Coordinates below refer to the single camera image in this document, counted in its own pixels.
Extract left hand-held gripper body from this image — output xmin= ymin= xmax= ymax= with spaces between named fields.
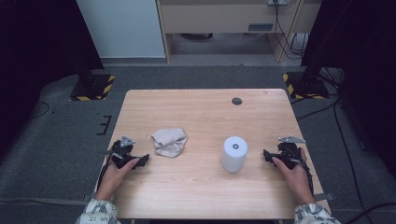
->
xmin=106 ymin=134 xmax=138 ymax=171

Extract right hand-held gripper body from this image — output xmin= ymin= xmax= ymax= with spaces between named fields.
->
xmin=276 ymin=134 xmax=307 ymax=171

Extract beige knitted cloth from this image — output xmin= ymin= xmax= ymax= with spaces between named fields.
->
xmin=150 ymin=127 xmax=189 ymax=159

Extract white cylindrical container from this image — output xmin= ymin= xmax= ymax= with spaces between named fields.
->
xmin=220 ymin=135 xmax=249 ymax=174

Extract person's left hand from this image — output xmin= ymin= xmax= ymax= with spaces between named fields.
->
xmin=94 ymin=157 xmax=141 ymax=202

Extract person's right hand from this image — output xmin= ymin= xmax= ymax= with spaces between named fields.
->
xmin=271 ymin=148 xmax=317 ymax=206

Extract grey tape strip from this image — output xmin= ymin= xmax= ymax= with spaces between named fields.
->
xmin=313 ymin=192 xmax=336 ymax=203

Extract black stand base hazard stripes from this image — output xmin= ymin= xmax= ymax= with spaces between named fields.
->
xmin=282 ymin=71 xmax=330 ymax=101
xmin=69 ymin=73 xmax=116 ymax=102

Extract black curtain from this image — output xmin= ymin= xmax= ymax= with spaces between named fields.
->
xmin=0 ymin=0 xmax=105 ymax=158
xmin=301 ymin=0 xmax=396 ymax=176

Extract white cabinet panel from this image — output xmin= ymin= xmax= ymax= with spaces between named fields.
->
xmin=76 ymin=0 xmax=166 ymax=59

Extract light wooden desk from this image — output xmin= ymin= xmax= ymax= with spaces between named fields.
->
xmin=155 ymin=0 xmax=324 ymax=64

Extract right hand-held gripper black cable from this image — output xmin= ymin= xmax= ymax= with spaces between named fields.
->
xmin=293 ymin=148 xmax=315 ymax=197

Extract hand-held gripper black cable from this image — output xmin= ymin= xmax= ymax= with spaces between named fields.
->
xmin=95 ymin=160 xmax=114 ymax=192
xmin=293 ymin=148 xmax=315 ymax=197

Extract left hand-held gripper black cable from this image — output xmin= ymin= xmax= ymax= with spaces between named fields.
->
xmin=95 ymin=160 xmax=114 ymax=192

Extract thin black floor cable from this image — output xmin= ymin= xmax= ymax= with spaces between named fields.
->
xmin=30 ymin=101 xmax=51 ymax=119

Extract bundle of black hanging cables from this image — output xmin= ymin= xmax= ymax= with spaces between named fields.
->
xmin=274 ymin=3 xmax=310 ymax=61

